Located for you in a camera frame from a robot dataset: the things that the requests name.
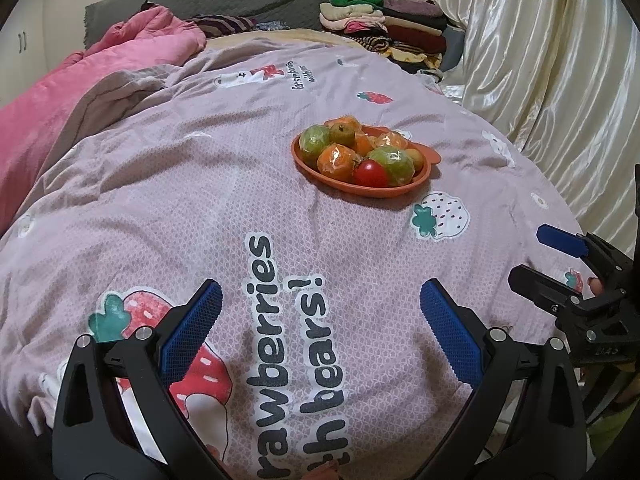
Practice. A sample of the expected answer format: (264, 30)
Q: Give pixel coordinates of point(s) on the pink quilt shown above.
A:
(75, 85)

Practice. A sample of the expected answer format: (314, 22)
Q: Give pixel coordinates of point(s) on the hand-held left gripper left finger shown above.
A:
(192, 330)

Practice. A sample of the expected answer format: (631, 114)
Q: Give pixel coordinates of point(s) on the grey bed sheet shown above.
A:
(452, 45)

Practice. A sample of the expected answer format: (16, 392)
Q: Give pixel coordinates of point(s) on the dark striped cloth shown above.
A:
(225, 24)

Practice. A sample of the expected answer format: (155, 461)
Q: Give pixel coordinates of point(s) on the orange plastic plate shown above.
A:
(345, 186)

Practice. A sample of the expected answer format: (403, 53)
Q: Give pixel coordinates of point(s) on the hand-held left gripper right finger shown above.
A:
(450, 330)

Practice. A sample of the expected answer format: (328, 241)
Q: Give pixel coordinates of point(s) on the white wardrobe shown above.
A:
(25, 35)

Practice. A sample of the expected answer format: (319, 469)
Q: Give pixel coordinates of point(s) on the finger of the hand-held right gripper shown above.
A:
(562, 237)
(540, 285)

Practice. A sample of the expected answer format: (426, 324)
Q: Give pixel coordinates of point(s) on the green mandarin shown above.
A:
(392, 164)
(315, 140)

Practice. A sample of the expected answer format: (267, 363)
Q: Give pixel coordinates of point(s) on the stack of folded clothes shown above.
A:
(400, 30)

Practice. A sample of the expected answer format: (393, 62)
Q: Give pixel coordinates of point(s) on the red tomato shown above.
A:
(371, 174)

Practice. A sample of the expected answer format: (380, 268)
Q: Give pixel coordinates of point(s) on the cream satin curtain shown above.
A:
(550, 60)

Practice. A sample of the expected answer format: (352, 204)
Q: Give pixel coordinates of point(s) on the small brown pear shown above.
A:
(416, 157)
(341, 134)

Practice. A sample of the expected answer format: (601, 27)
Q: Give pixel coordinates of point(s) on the person's green garment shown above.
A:
(610, 430)

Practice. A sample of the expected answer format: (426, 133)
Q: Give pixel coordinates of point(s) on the blue patterned cloth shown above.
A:
(272, 25)

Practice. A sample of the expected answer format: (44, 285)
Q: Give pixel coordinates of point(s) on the person's right hand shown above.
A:
(595, 287)

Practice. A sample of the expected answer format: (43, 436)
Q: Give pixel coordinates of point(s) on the beige blanket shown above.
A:
(300, 35)

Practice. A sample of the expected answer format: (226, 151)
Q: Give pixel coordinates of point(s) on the pink strawberry printed blanket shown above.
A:
(250, 185)

